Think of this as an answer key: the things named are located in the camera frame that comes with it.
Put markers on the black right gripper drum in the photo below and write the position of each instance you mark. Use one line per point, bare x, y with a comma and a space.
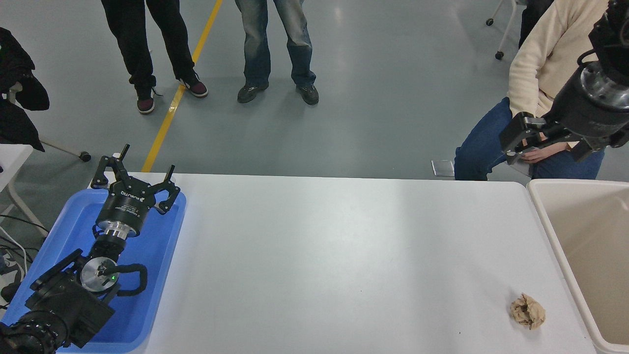
585, 120

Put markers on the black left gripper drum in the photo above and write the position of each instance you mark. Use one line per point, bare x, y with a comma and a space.
125, 206

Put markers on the tan paper ball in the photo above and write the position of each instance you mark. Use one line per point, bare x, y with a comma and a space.
528, 310

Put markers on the person's left hand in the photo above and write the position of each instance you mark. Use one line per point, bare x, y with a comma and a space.
540, 153

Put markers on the blue plastic tray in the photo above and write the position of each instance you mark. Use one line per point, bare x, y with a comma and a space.
157, 246

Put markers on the grey rolling chair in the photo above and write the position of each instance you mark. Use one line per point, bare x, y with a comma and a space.
64, 148

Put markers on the silver floor socket plate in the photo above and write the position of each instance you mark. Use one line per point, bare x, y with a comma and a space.
443, 167

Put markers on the seated person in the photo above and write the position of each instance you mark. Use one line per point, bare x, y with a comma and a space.
533, 14
540, 54

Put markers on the large pale plastic bin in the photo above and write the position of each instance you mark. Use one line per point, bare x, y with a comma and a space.
589, 236

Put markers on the white rolling chair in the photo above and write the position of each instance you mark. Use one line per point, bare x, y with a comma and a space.
506, 29

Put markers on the standing person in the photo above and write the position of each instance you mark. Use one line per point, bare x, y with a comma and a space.
258, 44
132, 44

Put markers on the black coat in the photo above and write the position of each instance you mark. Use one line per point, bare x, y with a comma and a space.
14, 73

